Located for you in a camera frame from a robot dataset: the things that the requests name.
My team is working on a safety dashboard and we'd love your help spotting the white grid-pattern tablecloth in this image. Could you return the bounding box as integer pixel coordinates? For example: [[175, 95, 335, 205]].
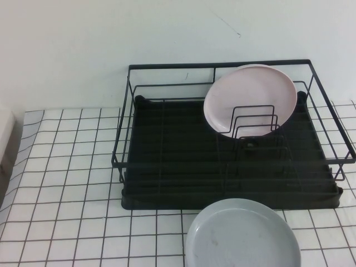
[[0, 103, 356, 267]]

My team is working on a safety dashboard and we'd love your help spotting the pale pink plate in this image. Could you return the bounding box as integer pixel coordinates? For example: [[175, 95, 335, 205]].
[[203, 63, 298, 139]]

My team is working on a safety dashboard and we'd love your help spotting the light blue plate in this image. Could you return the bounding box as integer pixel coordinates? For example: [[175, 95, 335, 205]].
[[185, 197, 303, 267]]

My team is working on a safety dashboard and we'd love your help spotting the white box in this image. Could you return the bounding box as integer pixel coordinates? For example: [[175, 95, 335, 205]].
[[0, 109, 17, 174]]

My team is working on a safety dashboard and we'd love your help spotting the black dish drying rack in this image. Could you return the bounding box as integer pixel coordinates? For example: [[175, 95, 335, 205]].
[[121, 94, 343, 211]]

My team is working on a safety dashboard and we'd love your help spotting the black wire dish rack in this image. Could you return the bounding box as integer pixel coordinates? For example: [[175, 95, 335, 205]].
[[111, 58, 356, 185]]

